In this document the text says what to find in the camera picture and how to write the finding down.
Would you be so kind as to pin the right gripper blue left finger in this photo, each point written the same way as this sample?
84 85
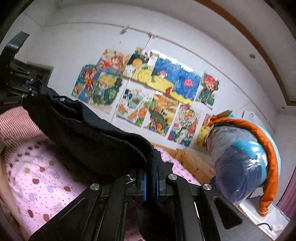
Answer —
98 213

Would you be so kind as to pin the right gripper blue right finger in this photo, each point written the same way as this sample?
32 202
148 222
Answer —
199 213

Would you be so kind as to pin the black padded jacket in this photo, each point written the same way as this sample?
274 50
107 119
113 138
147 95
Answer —
100 152

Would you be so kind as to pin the red checkered pillow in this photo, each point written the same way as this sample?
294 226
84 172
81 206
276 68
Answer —
17 128

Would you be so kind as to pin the plastic wrapped bedding bundle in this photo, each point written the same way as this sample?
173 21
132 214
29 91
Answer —
240 161

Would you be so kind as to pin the orange haired girl poster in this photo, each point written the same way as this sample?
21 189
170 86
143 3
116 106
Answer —
86 82

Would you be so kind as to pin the pink apple print bedsheet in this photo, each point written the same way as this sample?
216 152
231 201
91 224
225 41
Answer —
35 186

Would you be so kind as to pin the blond boy cartoon poster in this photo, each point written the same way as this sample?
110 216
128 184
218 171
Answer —
107 92

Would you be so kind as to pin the bear and duck poster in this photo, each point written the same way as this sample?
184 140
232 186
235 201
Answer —
199 143

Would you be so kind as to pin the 2024 dragon poster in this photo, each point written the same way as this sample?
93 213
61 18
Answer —
184 126

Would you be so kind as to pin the swimming girl poster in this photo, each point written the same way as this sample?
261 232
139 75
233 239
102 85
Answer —
113 62

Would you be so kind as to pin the landscape fields poster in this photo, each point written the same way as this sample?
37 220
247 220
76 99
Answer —
161 113

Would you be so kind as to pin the orange fruit drink poster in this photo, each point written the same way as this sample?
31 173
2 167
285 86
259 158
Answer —
135 103

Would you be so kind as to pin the yellow moon poster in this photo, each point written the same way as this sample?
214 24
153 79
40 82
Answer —
141 65

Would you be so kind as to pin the red haired figure poster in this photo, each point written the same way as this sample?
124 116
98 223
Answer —
209 88

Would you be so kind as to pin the blue sea jellyfish poster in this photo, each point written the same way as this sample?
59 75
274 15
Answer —
174 79

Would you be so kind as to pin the wooden bed frame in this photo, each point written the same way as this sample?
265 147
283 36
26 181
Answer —
187 164

